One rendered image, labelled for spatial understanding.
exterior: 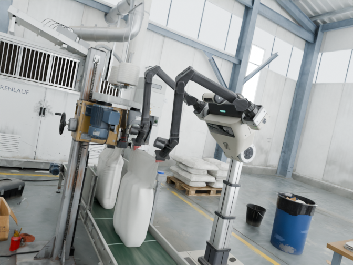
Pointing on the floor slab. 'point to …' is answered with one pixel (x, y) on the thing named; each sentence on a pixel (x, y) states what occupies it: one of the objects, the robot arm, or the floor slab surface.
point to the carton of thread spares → (5, 211)
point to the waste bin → (291, 223)
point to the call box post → (155, 201)
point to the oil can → (15, 241)
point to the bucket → (255, 214)
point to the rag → (27, 237)
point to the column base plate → (45, 252)
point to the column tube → (76, 160)
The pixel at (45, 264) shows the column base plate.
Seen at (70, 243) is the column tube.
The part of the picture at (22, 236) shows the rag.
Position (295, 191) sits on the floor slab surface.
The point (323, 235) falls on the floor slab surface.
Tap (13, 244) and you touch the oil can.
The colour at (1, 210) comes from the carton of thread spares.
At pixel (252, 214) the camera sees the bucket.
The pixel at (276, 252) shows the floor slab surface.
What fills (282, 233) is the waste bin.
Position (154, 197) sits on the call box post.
